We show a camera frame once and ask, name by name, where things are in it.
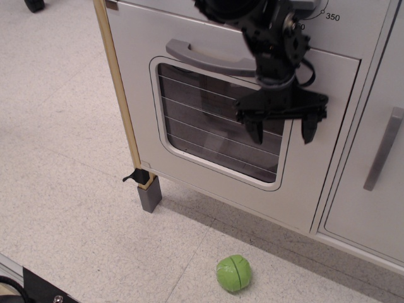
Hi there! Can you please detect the grey oven door handle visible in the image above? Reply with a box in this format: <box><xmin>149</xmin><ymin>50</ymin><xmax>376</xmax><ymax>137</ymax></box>
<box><xmin>165</xmin><ymin>39</ymin><xmax>256</xmax><ymax>77</ymax></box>

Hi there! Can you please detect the white right cabinet door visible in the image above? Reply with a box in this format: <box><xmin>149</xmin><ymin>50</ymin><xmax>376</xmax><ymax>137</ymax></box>
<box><xmin>320</xmin><ymin>8</ymin><xmax>403</xmax><ymax>266</ymax></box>

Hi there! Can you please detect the white toy kitchen cabinet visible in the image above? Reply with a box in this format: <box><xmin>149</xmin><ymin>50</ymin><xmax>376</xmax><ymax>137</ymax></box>
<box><xmin>94</xmin><ymin>1</ymin><xmax>403</xmax><ymax>273</ymax></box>

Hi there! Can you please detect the silver cabinet door handle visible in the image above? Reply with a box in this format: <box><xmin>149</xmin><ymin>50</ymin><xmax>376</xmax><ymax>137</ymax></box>
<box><xmin>363</xmin><ymin>107</ymin><xmax>403</xmax><ymax>191</ymax></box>

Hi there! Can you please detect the green toy cabbage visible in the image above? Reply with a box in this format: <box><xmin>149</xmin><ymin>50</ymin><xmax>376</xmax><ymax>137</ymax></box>
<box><xmin>216</xmin><ymin>254</ymin><xmax>252</xmax><ymax>292</ymax></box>

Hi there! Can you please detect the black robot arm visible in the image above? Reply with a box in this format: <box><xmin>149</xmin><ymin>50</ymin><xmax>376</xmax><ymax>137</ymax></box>
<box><xmin>194</xmin><ymin>1</ymin><xmax>328</xmax><ymax>144</ymax></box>

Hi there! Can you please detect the black base plate with screw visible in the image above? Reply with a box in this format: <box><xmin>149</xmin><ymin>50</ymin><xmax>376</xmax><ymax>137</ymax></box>
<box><xmin>23</xmin><ymin>267</ymin><xmax>79</xmax><ymax>303</ymax></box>

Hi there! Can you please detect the white oven door with window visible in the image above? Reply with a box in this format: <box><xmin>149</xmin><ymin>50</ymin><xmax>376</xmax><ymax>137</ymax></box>
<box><xmin>104</xmin><ymin>1</ymin><xmax>360</xmax><ymax>233</ymax></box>

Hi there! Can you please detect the grey cabinet leg foot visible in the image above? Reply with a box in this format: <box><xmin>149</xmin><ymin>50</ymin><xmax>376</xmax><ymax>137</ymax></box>
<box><xmin>138</xmin><ymin>177</ymin><xmax>162</xmax><ymax>213</ymax></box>

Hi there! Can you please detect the black cable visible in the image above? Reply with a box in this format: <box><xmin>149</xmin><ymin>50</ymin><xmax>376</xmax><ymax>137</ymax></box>
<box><xmin>295</xmin><ymin>58</ymin><xmax>316</xmax><ymax>88</ymax></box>

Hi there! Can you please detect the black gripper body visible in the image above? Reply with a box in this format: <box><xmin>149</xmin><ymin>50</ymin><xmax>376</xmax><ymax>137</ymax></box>
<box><xmin>234</xmin><ymin>81</ymin><xmax>328</xmax><ymax>123</ymax></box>

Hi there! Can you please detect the aluminium frame rail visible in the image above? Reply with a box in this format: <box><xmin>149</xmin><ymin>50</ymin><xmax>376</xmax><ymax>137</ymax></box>
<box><xmin>0</xmin><ymin>254</ymin><xmax>24</xmax><ymax>295</ymax></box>

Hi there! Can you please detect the grey temperature dial knob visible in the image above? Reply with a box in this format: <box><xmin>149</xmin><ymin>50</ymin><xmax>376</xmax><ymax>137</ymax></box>
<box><xmin>291</xmin><ymin>0</ymin><xmax>321</xmax><ymax>11</ymax></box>

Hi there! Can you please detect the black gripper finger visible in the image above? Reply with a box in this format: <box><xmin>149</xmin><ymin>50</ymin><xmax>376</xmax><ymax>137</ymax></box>
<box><xmin>301</xmin><ymin>115</ymin><xmax>318</xmax><ymax>144</ymax></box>
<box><xmin>244</xmin><ymin>119</ymin><xmax>263</xmax><ymax>145</ymax></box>

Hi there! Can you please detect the black caster wheel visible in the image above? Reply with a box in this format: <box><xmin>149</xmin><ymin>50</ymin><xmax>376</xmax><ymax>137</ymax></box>
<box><xmin>25</xmin><ymin>0</ymin><xmax>45</xmax><ymax>13</ymax></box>

